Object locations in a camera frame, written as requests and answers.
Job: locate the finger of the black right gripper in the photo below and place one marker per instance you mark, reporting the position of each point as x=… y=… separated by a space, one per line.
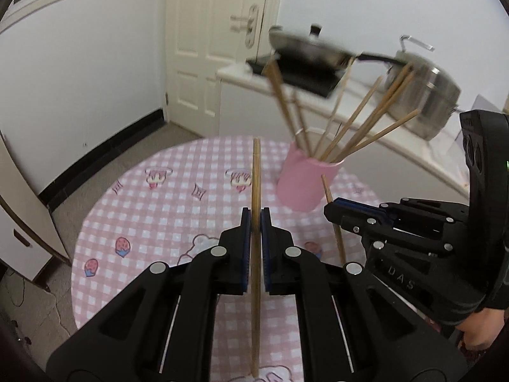
x=349 y=205
x=366 y=225

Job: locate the black wok with lid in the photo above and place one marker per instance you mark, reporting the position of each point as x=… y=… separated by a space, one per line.
x=317 y=51

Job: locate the pink cup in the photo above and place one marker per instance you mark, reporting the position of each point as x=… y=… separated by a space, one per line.
x=300 y=185

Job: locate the stainless steel steamer pot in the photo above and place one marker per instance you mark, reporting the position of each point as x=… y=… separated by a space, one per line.
x=432 y=92

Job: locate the person's right hand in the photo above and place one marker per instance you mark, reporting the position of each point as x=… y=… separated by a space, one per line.
x=482 y=328

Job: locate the black induction cooktop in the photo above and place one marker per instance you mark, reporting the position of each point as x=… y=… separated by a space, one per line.
x=316 y=79

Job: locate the white door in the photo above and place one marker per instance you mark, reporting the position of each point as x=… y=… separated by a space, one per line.
x=201 y=37

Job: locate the pink checkered tablecloth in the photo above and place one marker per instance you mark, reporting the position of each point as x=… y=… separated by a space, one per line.
x=175 y=204

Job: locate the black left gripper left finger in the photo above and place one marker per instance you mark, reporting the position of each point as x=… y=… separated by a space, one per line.
x=160 y=327

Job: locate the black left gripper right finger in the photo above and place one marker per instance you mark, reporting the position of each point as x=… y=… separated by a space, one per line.
x=351 y=326

